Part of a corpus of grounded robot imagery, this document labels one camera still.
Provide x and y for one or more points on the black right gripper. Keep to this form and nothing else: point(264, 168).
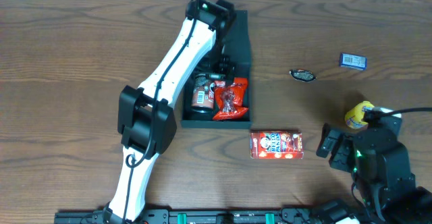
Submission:
point(339, 148)

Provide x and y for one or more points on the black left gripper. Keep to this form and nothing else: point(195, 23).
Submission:
point(225, 63)

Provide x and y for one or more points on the black gift box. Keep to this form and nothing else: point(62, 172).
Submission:
point(238, 49)

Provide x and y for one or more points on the yellow Mentos bottle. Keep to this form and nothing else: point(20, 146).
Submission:
point(354, 117)

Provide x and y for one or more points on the orange Hacks candy bag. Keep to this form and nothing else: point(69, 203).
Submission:
point(229, 99)

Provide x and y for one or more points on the red Pringles can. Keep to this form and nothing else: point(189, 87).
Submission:
point(203, 94)

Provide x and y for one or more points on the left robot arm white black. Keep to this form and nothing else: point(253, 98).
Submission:
point(146, 120)

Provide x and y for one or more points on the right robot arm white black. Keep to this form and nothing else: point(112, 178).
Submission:
point(380, 168)

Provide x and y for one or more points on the red Hello Panda box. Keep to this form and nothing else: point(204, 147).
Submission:
point(276, 144)

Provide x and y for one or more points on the small dark snack wrapper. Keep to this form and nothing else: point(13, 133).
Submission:
point(302, 75)

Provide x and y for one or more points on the small blue barcode box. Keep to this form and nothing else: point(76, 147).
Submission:
point(353, 61)

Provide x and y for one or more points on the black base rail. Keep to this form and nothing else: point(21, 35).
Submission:
point(164, 216)

